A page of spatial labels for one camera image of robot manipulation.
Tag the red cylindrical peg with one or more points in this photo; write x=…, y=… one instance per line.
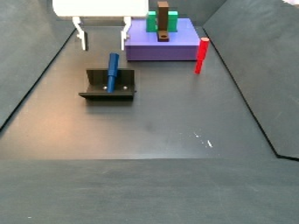
x=202, y=53

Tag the green U-shaped block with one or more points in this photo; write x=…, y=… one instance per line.
x=151, y=21

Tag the brown T-shaped block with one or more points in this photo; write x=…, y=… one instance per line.
x=163, y=21

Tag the black angled fixture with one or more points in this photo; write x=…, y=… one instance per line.
x=97, y=85

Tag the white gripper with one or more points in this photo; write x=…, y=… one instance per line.
x=100, y=8

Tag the blue cylindrical peg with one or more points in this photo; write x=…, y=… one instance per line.
x=112, y=71

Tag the purple base block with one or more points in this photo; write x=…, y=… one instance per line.
x=144, y=48

